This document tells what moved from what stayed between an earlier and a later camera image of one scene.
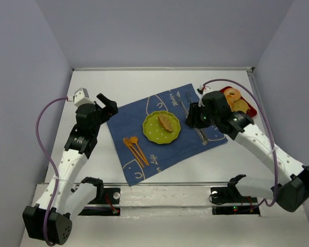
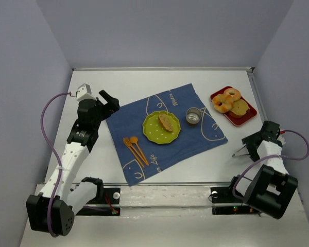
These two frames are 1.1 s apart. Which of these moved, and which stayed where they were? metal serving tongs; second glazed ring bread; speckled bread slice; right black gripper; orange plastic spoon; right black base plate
Moved: right black gripper; metal serving tongs
Stayed: orange plastic spoon; second glazed ring bread; right black base plate; speckled bread slice
